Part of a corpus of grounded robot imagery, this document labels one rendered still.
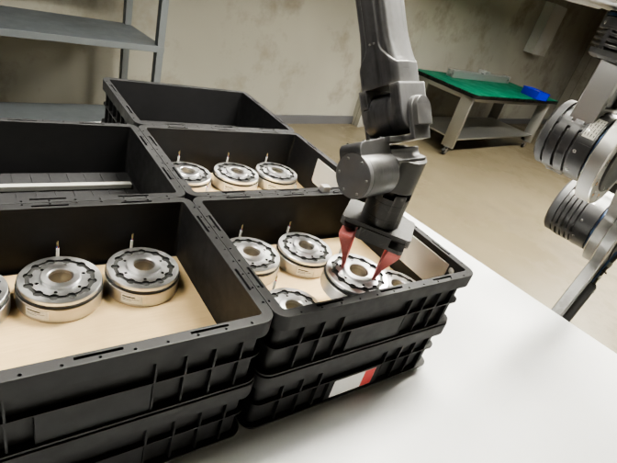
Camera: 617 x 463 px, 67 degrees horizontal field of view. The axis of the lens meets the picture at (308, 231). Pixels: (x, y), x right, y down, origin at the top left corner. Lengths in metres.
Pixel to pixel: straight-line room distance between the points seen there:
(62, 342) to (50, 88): 2.86
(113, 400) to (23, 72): 2.94
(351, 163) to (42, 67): 2.93
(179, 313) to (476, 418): 0.55
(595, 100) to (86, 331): 0.96
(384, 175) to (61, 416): 0.43
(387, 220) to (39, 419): 0.46
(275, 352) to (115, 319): 0.22
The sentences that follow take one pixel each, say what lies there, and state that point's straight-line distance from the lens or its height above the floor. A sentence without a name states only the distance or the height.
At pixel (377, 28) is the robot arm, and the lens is 0.65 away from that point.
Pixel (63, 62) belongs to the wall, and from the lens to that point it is 3.41.
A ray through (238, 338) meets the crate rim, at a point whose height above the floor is 0.91.
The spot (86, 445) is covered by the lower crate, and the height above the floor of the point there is 0.80.
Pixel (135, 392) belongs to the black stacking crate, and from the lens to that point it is 0.56.
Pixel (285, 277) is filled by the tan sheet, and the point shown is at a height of 0.83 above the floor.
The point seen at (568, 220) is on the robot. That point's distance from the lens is 1.55.
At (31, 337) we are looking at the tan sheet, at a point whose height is 0.83.
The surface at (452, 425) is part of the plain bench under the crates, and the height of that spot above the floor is 0.70.
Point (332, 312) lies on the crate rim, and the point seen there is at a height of 0.92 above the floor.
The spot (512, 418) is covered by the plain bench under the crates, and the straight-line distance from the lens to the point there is 0.99.
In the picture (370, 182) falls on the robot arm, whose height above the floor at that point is 1.10.
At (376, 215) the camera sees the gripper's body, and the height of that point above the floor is 1.03.
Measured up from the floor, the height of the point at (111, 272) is 0.86.
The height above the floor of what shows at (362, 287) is 0.91.
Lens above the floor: 1.30
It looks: 29 degrees down
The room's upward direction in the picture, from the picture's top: 17 degrees clockwise
